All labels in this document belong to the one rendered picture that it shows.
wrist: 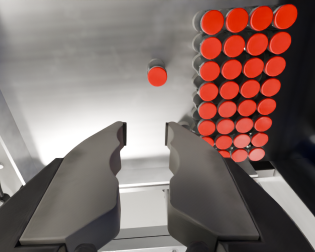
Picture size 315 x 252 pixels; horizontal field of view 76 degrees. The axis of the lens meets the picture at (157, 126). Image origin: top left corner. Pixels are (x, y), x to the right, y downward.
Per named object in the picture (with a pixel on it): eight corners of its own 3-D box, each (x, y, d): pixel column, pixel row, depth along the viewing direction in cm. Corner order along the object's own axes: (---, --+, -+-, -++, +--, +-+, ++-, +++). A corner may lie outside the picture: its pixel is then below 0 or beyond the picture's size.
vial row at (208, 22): (212, 9, 22) (226, 7, 18) (205, 145, 31) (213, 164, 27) (192, 10, 22) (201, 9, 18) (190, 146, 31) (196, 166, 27)
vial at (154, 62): (164, 57, 24) (167, 64, 21) (165, 75, 25) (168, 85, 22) (146, 58, 24) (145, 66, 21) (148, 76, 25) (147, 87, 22)
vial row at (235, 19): (232, 7, 22) (251, 5, 18) (219, 144, 31) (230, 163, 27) (212, 9, 22) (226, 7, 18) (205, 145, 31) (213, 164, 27)
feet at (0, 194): (3, 160, 138) (-12, 174, 126) (30, 209, 163) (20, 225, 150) (-9, 161, 139) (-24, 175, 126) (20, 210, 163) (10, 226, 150)
